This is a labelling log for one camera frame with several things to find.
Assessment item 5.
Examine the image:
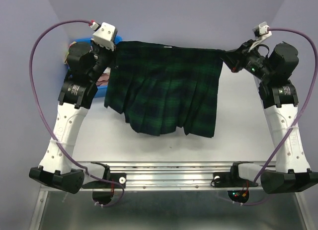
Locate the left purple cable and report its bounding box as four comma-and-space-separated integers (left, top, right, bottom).
29, 20, 125, 208

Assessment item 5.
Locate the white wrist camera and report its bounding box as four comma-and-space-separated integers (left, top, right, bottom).
252, 22, 272, 48
90, 21, 118, 51

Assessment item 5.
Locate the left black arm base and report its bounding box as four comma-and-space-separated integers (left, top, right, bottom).
82, 172, 127, 189

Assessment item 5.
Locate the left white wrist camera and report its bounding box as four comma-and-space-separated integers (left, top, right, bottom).
90, 21, 118, 51

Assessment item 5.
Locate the blue plastic bin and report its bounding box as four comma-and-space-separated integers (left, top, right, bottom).
60, 40, 114, 106

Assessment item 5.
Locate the green plaid skirt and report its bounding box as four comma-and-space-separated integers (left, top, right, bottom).
104, 41, 223, 138

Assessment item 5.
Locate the pastel floral skirt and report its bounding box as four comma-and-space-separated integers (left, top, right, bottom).
64, 41, 77, 65

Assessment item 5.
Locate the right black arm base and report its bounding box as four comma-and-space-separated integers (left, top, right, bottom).
210, 172, 259, 188

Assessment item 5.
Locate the aluminium rail frame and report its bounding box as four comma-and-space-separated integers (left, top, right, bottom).
30, 162, 315, 230

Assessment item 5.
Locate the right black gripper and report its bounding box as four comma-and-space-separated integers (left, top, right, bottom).
221, 38, 275, 81

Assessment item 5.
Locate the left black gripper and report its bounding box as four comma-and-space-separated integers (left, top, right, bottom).
87, 38, 118, 82

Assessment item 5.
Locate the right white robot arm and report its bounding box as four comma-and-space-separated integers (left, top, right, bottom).
222, 40, 318, 194

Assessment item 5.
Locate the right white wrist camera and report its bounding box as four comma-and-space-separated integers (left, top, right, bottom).
252, 22, 272, 48

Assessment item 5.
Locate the dusty pink skirt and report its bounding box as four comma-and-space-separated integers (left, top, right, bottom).
96, 68, 111, 87

